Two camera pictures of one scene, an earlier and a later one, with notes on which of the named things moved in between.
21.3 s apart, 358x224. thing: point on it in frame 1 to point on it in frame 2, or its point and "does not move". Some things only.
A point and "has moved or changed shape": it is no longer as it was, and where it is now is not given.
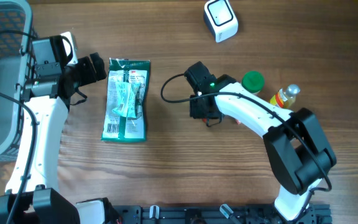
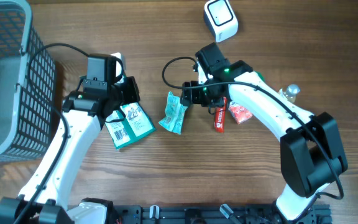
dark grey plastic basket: x=6 y=37 does not move
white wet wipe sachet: x=126 y=96 has moved or changed shape
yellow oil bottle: x=285 y=98 does not move
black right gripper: x=199 y=113 to x=194 y=97
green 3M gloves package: x=127 y=86 has moved or changed shape
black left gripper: x=91 y=75 to x=132 y=96
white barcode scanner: x=220 y=16 does not move
